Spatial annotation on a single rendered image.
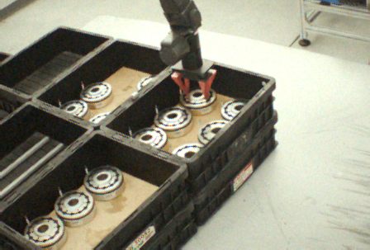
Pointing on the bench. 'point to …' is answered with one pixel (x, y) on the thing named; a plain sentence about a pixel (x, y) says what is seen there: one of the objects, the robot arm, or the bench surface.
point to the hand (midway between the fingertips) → (196, 92)
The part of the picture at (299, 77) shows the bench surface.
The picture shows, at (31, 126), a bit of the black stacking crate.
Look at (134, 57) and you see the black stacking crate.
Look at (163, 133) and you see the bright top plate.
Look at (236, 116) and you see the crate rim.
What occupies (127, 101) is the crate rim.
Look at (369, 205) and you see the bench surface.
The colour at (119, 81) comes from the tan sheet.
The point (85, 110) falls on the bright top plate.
